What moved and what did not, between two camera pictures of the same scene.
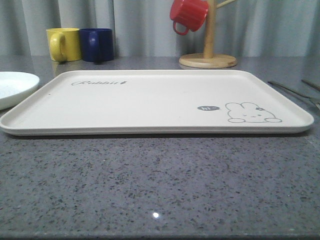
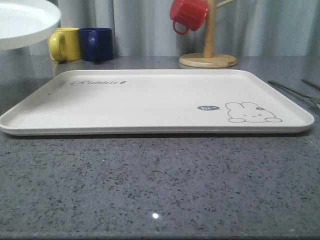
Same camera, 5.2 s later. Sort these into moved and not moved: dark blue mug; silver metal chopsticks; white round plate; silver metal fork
Moved: white round plate
Not moved: silver metal fork; dark blue mug; silver metal chopsticks
